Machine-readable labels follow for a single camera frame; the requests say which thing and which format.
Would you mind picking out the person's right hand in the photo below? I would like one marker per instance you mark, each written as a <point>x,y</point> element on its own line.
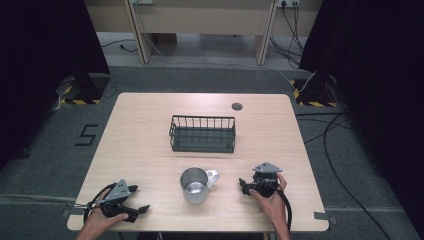
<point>275,206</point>

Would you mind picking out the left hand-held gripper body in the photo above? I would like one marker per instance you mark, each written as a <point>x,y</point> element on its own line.
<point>115,196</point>

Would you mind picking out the beige wooden desk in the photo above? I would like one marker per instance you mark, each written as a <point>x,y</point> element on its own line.
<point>200,18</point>

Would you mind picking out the grey round table grommet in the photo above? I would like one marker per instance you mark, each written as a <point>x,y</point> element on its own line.
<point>237,106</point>

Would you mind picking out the grey tape strip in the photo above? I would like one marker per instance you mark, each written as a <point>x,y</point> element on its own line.
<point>325,217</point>
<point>71,210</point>

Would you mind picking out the black stand base striped tape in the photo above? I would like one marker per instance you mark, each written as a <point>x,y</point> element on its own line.
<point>85,90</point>
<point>315,93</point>

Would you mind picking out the black curtain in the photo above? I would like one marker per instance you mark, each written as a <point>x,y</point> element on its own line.
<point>40,60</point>
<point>376,83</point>

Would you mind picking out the white wall socket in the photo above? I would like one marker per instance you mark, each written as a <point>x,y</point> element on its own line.
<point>288,2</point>

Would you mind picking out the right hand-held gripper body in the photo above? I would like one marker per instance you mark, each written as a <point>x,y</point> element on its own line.
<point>265,181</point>

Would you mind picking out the silver metal cup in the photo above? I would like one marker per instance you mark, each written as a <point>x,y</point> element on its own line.
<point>195,188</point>

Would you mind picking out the person's left hand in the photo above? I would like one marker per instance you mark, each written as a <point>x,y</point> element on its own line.
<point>100,218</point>

